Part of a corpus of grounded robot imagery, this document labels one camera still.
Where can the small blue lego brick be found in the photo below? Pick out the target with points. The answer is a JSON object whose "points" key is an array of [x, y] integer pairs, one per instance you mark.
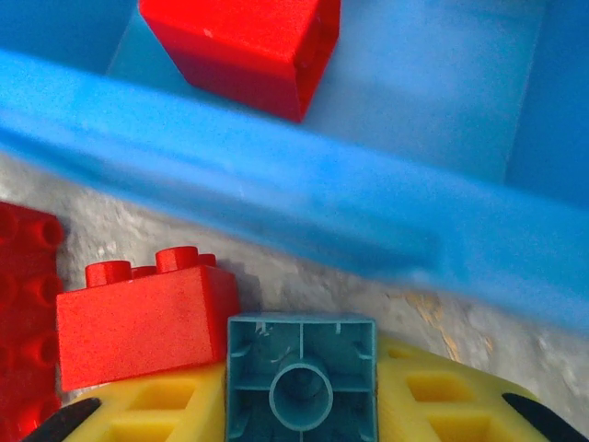
{"points": [[299, 368]]}

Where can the small red lego brick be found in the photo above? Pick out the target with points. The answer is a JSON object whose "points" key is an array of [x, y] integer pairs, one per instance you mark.
{"points": [[248, 50]]}

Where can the blue three-compartment plastic bin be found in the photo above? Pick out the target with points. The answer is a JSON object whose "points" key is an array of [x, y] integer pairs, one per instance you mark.
{"points": [[276, 184]]}

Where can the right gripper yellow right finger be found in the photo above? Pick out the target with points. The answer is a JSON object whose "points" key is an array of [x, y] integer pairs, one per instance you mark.
{"points": [[442, 396]]}

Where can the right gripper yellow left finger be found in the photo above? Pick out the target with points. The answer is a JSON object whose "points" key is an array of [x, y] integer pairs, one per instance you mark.
{"points": [[152, 410]]}

